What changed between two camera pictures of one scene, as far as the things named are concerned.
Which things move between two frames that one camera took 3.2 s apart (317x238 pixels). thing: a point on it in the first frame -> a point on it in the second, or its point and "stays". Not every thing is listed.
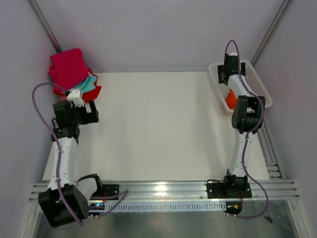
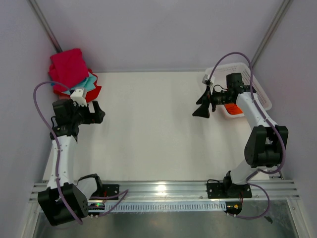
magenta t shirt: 68,68 stays
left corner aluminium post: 42,21 stays
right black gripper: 220,70 -> 202,111
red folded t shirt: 87,96 stays
